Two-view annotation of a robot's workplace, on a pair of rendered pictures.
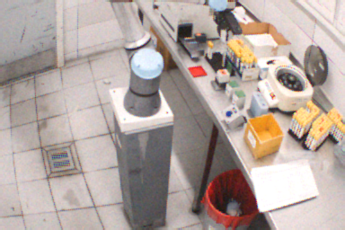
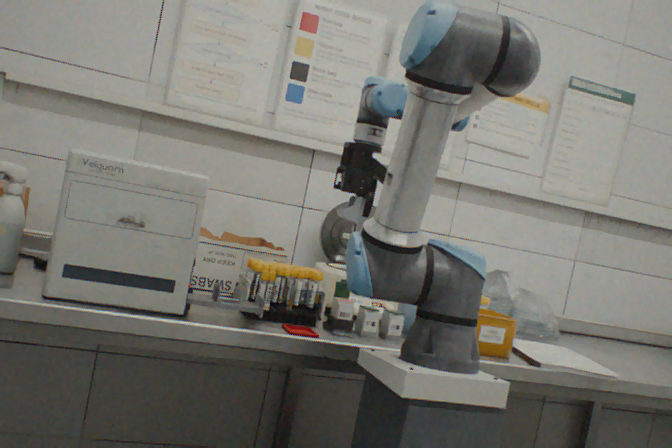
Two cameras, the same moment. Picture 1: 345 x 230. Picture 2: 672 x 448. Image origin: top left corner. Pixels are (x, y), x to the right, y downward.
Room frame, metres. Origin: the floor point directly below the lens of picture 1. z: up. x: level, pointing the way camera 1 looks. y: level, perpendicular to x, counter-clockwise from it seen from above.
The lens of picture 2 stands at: (1.40, 1.50, 1.18)
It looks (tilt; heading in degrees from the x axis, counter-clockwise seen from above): 3 degrees down; 273
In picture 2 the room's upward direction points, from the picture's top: 12 degrees clockwise
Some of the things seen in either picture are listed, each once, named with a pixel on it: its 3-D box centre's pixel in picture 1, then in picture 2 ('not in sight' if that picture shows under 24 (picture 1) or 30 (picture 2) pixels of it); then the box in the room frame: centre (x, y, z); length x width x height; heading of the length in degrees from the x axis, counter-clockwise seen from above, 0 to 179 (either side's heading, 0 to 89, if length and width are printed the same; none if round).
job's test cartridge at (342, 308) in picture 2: (223, 77); (341, 313); (1.44, -0.21, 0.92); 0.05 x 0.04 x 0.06; 111
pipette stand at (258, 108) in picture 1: (259, 109); (417, 318); (1.26, -0.36, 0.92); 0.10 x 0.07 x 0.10; 18
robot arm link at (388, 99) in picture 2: not in sight; (394, 101); (1.42, -0.10, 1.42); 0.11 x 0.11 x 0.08; 14
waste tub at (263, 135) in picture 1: (264, 136); (478, 330); (1.10, -0.37, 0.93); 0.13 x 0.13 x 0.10; 23
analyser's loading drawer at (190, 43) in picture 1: (190, 41); (215, 296); (1.72, -0.06, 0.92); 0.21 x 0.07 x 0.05; 24
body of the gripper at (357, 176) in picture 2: (225, 15); (359, 170); (1.47, -0.19, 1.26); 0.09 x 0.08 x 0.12; 21
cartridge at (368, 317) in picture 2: (232, 90); (367, 320); (1.38, -0.25, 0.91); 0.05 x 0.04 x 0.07; 114
